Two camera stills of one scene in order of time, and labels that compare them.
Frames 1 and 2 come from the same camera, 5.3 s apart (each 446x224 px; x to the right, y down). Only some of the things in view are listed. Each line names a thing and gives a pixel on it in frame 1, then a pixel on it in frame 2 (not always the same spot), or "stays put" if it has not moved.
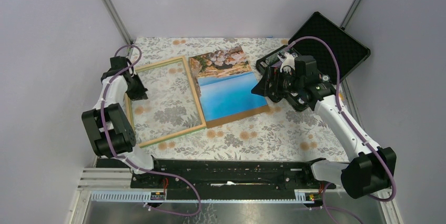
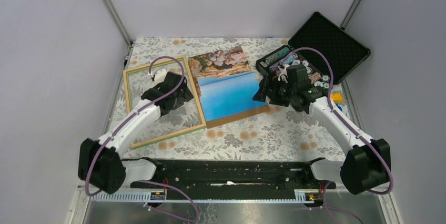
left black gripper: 140,94 to 184,95
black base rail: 207,179 stays put
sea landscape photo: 225,82 stays put
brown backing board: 237,115 stays put
